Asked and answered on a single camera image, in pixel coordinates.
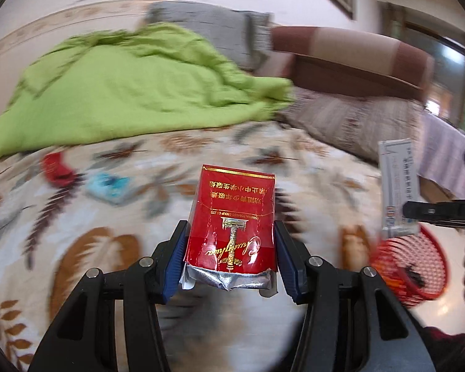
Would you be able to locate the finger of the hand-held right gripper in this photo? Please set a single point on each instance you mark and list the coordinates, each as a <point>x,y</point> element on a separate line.
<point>438,211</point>

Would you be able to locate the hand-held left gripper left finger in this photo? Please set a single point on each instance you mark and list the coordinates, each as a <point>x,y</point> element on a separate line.
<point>174,263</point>

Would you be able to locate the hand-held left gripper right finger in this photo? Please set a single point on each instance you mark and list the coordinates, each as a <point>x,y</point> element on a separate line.
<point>288,263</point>

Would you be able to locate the white barcode carton box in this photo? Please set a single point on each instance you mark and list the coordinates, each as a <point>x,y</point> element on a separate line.
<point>395,178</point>

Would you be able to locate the red plastic basket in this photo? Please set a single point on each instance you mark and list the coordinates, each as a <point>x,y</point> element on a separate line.
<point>422,263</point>

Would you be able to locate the red cigarette pack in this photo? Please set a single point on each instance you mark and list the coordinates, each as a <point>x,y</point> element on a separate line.
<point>232,209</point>

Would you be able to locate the leaf printed blanket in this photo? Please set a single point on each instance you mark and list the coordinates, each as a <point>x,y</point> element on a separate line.
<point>81,248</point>

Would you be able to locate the teal packet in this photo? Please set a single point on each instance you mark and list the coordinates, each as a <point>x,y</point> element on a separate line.
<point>108,189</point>

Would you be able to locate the patterned beige pillow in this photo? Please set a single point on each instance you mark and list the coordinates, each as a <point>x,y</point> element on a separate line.
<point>352,124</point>

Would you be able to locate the wooden framed glass door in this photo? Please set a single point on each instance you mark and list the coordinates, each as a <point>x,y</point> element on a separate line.
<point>438,58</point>

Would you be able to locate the torn red packet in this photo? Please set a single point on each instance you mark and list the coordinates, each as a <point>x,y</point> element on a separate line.
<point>58,168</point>

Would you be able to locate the brown striped pillow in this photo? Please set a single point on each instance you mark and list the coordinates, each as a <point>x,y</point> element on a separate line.
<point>352,54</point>

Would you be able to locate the green blanket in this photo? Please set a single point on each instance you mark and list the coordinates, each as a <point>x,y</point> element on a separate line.
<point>120,85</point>

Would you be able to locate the grey pillow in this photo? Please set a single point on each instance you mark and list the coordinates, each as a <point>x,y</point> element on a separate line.
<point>224,27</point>

